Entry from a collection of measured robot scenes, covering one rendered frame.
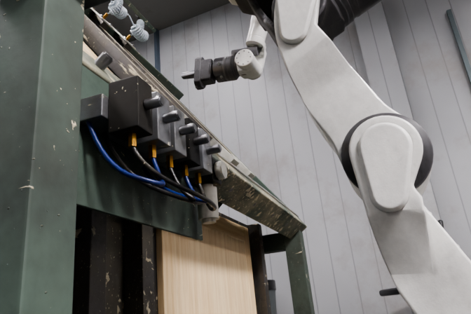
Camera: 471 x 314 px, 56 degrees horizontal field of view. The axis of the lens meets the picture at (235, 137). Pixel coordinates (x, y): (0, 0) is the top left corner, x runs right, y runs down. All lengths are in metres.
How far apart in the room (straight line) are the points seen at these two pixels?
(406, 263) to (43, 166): 0.53
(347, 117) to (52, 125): 0.52
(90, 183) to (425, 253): 0.52
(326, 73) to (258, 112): 4.11
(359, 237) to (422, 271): 3.57
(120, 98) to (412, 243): 0.50
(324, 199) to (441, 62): 1.71
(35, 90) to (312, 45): 0.54
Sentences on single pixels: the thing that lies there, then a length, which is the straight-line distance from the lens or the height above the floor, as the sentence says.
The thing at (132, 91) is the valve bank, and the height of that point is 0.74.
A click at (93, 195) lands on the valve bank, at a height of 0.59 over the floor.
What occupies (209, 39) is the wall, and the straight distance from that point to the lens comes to 5.68.
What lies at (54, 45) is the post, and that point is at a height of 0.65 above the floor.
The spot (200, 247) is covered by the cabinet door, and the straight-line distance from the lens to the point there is 1.70.
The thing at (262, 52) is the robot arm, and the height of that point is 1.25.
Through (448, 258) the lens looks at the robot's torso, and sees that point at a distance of 0.74.
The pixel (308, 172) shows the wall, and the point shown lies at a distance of 4.52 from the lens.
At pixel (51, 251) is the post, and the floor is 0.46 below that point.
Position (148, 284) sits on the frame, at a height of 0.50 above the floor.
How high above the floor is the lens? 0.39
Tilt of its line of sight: 22 degrees up
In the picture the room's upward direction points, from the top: 6 degrees counter-clockwise
